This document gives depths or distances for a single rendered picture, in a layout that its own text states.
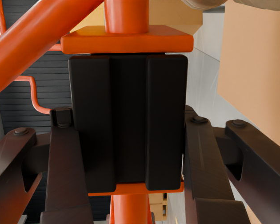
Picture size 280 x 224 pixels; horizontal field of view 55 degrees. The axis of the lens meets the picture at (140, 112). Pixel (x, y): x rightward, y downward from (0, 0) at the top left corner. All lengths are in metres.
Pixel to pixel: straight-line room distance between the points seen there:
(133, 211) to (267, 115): 0.16
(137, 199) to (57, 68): 10.97
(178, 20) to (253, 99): 1.38
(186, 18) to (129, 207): 1.54
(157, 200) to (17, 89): 7.22
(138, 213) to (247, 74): 0.20
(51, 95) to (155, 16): 10.07
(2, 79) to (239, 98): 0.25
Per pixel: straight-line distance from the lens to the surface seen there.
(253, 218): 1.32
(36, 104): 8.37
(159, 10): 1.66
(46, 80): 11.34
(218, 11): 2.05
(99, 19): 7.39
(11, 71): 0.17
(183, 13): 1.67
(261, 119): 0.28
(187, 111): 0.16
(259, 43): 0.29
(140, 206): 0.17
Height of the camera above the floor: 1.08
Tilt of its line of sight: 3 degrees down
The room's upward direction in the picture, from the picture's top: 91 degrees counter-clockwise
